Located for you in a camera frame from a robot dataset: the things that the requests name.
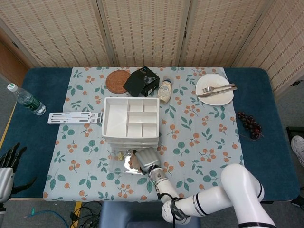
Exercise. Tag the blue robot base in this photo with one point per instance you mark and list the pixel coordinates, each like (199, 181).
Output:
(133, 213)

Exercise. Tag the brown wooden door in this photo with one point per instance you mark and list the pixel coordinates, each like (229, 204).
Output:
(9, 64)

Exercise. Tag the bamboo folding screen panel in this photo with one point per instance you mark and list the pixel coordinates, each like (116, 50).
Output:
(147, 31)
(59, 31)
(285, 47)
(213, 31)

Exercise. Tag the white shoe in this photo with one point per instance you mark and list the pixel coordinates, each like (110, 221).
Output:
(298, 149)

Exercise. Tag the floral print tablecloth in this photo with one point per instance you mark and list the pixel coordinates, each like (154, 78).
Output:
(190, 142)

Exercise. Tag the clear water bottle green label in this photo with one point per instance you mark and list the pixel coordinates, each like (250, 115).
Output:
(28, 101)

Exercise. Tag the white folding stand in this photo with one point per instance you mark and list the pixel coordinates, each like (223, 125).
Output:
(71, 118)

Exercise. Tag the dark purple grape bunch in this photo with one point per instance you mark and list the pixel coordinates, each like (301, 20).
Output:
(249, 122)

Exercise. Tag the silver fork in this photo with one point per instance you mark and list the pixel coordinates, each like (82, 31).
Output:
(207, 89)

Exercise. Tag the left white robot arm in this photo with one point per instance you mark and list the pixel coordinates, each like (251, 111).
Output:
(2, 209)

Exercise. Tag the black cardboard box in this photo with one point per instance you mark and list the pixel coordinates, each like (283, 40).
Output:
(137, 82)

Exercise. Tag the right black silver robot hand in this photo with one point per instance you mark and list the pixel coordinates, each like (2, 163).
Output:
(148, 159)

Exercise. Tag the blue fabric table cover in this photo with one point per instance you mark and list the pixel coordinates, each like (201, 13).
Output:
(261, 107)

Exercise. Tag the white drawer organizer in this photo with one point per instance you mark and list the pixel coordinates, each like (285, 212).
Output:
(114, 116)

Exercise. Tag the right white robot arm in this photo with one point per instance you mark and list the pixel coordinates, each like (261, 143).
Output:
(213, 199)

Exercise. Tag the mayonnaise jar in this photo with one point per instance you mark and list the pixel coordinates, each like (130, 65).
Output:
(165, 92)

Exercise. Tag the beige plush toy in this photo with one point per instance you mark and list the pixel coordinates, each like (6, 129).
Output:
(133, 162)

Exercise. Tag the black stand base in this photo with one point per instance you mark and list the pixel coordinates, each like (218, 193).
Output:
(297, 130)

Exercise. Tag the clear plastic drawer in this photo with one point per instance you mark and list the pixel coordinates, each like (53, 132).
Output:
(116, 166)

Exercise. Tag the white plate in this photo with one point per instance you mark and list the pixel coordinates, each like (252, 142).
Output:
(213, 98)

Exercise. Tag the silver table knife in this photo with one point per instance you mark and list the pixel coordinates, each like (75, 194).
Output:
(218, 92)

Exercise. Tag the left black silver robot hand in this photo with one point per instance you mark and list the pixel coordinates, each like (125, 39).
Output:
(6, 180)

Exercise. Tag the round woven brown coaster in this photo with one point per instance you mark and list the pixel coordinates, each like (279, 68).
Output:
(116, 82)

